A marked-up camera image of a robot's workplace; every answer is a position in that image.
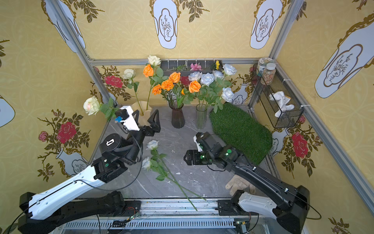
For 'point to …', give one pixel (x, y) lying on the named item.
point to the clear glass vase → (201, 116)
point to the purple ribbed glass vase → (177, 117)
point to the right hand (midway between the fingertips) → (191, 155)
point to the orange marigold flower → (157, 89)
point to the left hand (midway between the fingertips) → (142, 112)
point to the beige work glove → (237, 183)
